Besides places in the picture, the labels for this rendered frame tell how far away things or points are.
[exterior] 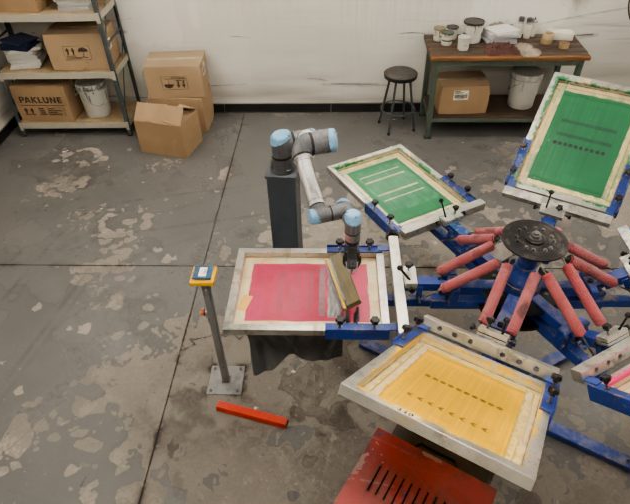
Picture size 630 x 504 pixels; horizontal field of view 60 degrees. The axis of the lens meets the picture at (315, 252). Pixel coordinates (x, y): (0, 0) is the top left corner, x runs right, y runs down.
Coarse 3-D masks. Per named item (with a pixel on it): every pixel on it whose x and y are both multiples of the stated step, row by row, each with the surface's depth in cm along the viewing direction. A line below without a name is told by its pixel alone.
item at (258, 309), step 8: (256, 296) 277; (264, 296) 277; (320, 296) 276; (360, 296) 275; (256, 304) 273; (264, 304) 273; (320, 304) 272; (360, 304) 271; (368, 304) 271; (248, 312) 269; (256, 312) 269; (264, 312) 269; (312, 312) 268; (320, 312) 268; (352, 312) 267; (360, 312) 267; (368, 312) 267; (248, 320) 265; (256, 320) 265; (264, 320) 265; (280, 320) 265; (288, 320) 264; (296, 320) 264; (304, 320) 264; (312, 320) 264; (320, 320) 264; (328, 320) 264; (352, 320) 264; (360, 320) 263; (368, 320) 263
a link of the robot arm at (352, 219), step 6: (348, 210) 249; (354, 210) 249; (342, 216) 253; (348, 216) 246; (354, 216) 246; (360, 216) 247; (348, 222) 248; (354, 222) 247; (360, 222) 249; (348, 228) 250; (354, 228) 249; (360, 228) 252; (348, 234) 252; (354, 234) 251
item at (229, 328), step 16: (240, 256) 295; (256, 256) 299; (272, 256) 298; (288, 256) 298; (304, 256) 298; (320, 256) 297; (368, 256) 296; (240, 272) 285; (384, 272) 283; (384, 288) 274; (384, 304) 266; (224, 320) 261; (384, 320) 259
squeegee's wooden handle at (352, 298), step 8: (336, 256) 285; (336, 264) 281; (336, 272) 276; (344, 272) 274; (344, 280) 270; (352, 280) 268; (344, 288) 266; (352, 288) 264; (344, 296) 262; (352, 296) 260; (352, 304) 258
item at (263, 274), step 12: (264, 264) 295; (276, 264) 294; (288, 264) 294; (300, 264) 294; (312, 264) 294; (324, 264) 294; (360, 264) 293; (252, 276) 288; (264, 276) 288; (324, 276) 287; (360, 276) 286; (252, 288) 281; (264, 288) 281; (324, 288) 280; (360, 288) 280
